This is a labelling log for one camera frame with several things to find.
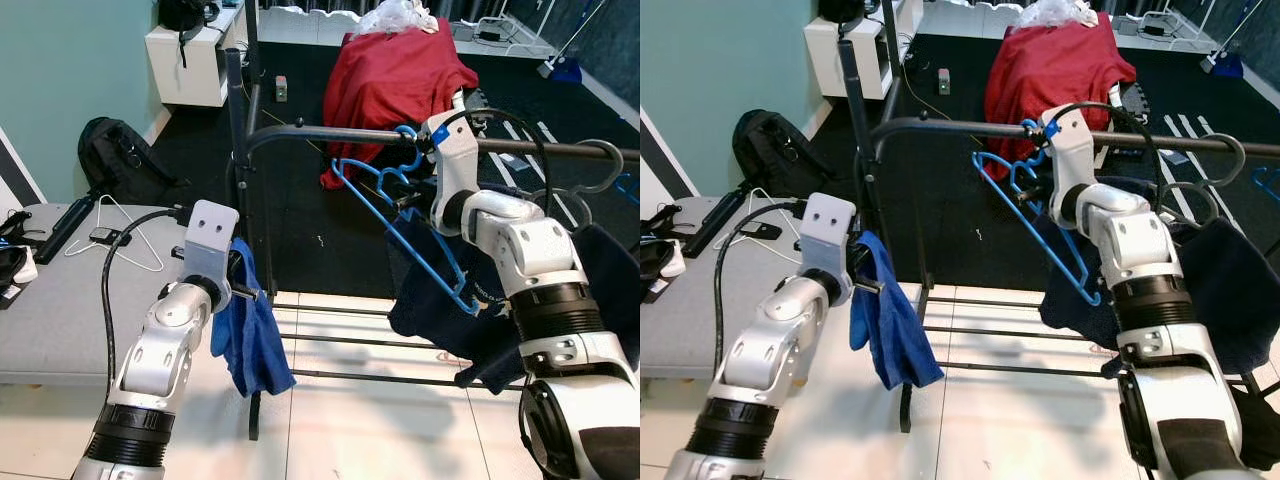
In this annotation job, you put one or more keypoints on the grey cushioned ottoman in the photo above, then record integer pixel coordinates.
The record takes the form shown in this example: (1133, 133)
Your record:
(60, 320)
(690, 320)

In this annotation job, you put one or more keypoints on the black floor mat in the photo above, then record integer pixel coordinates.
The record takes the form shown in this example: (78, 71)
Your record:
(300, 230)
(960, 230)

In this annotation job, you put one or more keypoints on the black phone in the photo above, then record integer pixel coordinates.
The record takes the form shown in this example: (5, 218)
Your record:
(104, 237)
(762, 230)

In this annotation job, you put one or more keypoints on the black metal clothes rack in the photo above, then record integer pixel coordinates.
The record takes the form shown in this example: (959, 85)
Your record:
(300, 135)
(930, 125)

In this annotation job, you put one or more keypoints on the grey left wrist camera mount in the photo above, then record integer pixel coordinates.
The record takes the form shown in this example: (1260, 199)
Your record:
(828, 228)
(210, 235)

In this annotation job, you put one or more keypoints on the grey hanger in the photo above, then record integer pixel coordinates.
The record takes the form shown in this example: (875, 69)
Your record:
(1240, 155)
(620, 160)

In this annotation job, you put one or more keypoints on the black long case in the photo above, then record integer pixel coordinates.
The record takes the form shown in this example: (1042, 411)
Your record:
(712, 222)
(65, 230)

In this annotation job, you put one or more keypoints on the red cloth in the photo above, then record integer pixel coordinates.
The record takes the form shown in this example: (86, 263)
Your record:
(390, 90)
(1050, 80)

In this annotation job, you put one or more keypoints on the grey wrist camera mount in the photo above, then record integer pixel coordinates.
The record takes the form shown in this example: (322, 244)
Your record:
(455, 160)
(210, 235)
(1070, 150)
(828, 228)

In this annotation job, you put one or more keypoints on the blue floor mop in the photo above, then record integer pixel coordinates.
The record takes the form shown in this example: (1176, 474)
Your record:
(565, 72)
(1228, 66)

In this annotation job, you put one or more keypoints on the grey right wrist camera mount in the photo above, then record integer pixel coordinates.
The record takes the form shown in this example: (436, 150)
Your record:
(455, 160)
(1070, 150)

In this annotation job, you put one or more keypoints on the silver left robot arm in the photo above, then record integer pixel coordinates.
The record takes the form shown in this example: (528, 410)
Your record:
(150, 370)
(760, 360)

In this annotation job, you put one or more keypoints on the navy printed t-shirt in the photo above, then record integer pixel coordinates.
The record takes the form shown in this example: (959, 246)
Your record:
(600, 290)
(1230, 290)

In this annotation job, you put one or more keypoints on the small grey box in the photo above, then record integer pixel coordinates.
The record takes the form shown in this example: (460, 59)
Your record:
(943, 82)
(281, 90)

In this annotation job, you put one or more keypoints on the blue garment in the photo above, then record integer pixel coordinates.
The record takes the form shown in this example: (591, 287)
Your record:
(895, 330)
(255, 340)

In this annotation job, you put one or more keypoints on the black crumpled garment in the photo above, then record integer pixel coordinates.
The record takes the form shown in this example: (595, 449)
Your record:
(1260, 430)

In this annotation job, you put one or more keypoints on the black shoulder bag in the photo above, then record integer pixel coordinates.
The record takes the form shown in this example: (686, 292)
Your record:
(842, 10)
(185, 15)

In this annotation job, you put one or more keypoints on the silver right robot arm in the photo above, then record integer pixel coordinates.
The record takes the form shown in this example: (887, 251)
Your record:
(530, 250)
(1130, 240)

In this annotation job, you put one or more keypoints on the white cabinet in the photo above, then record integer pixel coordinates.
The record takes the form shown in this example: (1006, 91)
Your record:
(850, 65)
(190, 70)

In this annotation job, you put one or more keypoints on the white cloth bundle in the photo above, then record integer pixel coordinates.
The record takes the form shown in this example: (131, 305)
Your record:
(395, 18)
(1060, 12)

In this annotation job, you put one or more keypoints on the black backpack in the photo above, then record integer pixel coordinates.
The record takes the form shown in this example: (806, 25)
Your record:
(125, 160)
(780, 150)

